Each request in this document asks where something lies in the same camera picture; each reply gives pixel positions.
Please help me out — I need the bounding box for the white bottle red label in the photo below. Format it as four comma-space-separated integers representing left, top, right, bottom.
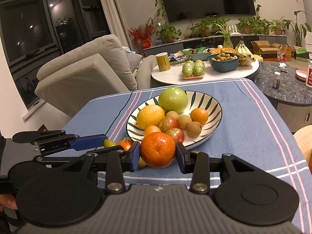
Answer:
306, 62, 312, 88

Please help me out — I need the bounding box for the light wooden stool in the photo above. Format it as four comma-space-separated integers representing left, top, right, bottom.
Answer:
292, 125, 312, 172

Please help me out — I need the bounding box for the small red apple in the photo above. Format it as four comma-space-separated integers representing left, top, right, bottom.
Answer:
158, 116, 179, 132

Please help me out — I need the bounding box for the dark marble table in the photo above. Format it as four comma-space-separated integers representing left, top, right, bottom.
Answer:
252, 61, 312, 129

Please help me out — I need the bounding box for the tall leafy plant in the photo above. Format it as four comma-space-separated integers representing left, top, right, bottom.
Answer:
283, 10, 312, 51

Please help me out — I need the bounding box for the large orange mandarin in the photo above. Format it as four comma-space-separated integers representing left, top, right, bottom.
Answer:
117, 138, 134, 152
140, 132, 176, 168

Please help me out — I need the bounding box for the orange basket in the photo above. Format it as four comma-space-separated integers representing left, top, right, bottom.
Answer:
210, 47, 235, 54

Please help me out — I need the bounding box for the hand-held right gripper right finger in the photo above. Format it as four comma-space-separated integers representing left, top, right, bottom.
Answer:
175, 142, 259, 195

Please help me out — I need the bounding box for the beige recliner sofa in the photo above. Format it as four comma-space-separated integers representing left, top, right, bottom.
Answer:
35, 34, 159, 117

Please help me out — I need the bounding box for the blue striped tablecloth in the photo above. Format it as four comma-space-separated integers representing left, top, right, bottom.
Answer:
57, 78, 312, 234

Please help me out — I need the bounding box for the potted green plant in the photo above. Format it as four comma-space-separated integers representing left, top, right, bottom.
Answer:
236, 17, 256, 35
190, 17, 215, 37
256, 17, 273, 35
272, 18, 285, 36
156, 22, 182, 43

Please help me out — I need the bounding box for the pile of longans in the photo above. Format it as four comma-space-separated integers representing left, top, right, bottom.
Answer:
210, 53, 238, 62

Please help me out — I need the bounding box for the wall television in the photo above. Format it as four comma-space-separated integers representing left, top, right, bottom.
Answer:
161, 0, 257, 23

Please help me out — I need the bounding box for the teal bowl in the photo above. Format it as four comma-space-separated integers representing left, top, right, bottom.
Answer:
207, 54, 240, 73

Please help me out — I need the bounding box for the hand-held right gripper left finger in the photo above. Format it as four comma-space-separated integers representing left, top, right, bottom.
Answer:
58, 141, 141, 195

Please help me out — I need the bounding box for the banana bunch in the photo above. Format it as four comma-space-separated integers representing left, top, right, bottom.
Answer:
234, 40, 256, 66

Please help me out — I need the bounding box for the red berry plant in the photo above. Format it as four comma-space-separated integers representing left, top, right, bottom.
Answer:
128, 18, 156, 49

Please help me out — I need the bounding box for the green box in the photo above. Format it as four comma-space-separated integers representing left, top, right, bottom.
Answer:
294, 49, 310, 60

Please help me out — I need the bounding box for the open cardboard box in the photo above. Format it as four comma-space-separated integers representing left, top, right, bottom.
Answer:
251, 40, 272, 54
260, 46, 281, 62

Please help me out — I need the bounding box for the small red tomato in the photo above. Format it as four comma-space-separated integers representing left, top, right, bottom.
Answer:
166, 127, 185, 143

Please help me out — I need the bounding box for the pile of snack wrappers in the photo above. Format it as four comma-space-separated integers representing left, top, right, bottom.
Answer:
169, 55, 191, 64

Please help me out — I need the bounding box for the small orange tangerine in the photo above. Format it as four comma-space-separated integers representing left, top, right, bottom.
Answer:
190, 108, 209, 124
144, 125, 162, 138

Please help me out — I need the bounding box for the dark window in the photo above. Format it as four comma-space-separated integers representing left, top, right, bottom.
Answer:
0, 0, 111, 113

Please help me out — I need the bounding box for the striped ceramic plate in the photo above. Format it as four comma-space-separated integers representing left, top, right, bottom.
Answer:
126, 91, 223, 149

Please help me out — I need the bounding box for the grey-green bowl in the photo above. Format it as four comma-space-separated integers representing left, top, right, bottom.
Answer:
190, 51, 212, 61

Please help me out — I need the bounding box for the large green apple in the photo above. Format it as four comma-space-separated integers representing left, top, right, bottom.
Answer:
158, 87, 189, 114

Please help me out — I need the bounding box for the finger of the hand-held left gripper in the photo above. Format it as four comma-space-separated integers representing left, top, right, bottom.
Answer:
32, 130, 109, 157
35, 154, 87, 167

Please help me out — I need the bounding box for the pink dish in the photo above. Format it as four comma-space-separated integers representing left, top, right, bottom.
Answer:
295, 69, 308, 81

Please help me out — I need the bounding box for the grey television cabinet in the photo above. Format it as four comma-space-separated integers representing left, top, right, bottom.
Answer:
143, 34, 287, 58

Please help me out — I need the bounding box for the person's left hand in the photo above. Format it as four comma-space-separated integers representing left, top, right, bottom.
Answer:
0, 193, 19, 210

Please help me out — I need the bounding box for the round white table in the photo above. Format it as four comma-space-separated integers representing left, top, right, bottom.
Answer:
151, 60, 259, 88

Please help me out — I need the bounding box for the yellow can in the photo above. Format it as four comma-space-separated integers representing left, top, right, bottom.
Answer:
155, 52, 170, 72

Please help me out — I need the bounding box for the yellow citrus fruit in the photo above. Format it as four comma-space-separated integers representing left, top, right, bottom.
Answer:
136, 104, 166, 130

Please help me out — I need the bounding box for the glass vase with plant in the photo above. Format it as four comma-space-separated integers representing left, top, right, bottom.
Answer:
216, 21, 238, 49

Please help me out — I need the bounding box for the beige curtain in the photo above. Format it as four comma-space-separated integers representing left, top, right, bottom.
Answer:
95, 0, 133, 51

